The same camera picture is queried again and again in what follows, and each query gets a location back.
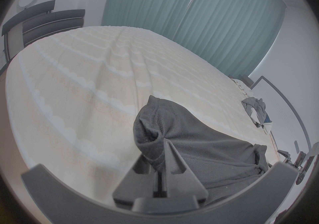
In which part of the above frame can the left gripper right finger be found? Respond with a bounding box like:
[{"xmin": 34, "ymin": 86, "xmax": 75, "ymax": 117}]
[{"xmin": 162, "ymin": 139, "xmax": 209, "ymax": 203}]

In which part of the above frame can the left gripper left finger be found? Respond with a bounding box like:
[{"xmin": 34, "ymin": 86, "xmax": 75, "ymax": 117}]
[{"xmin": 112, "ymin": 154, "xmax": 163, "ymax": 204}]

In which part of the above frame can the black T-shirt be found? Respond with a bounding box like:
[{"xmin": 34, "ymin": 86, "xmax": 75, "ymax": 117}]
[{"xmin": 133, "ymin": 95, "xmax": 269, "ymax": 205}]

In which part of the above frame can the pile of clothes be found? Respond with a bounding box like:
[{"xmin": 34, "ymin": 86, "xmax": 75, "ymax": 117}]
[{"xmin": 241, "ymin": 97, "xmax": 273, "ymax": 135}]

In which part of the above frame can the bed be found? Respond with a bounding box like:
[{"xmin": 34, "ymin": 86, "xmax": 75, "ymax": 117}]
[{"xmin": 5, "ymin": 25, "xmax": 313, "ymax": 195}]

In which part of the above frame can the white printed pillow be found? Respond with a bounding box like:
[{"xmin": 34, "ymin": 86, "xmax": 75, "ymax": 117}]
[{"xmin": 230, "ymin": 78, "xmax": 253, "ymax": 96}]

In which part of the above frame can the grey bedside table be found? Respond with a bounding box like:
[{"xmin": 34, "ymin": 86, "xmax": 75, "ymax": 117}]
[{"xmin": 229, "ymin": 74, "xmax": 253, "ymax": 85}]

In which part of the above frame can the blue-green curtain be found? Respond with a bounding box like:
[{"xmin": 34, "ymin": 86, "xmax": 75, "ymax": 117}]
[{"xmin": 101, "ymin": 0, "xmax": 287, "ymax": 77}]

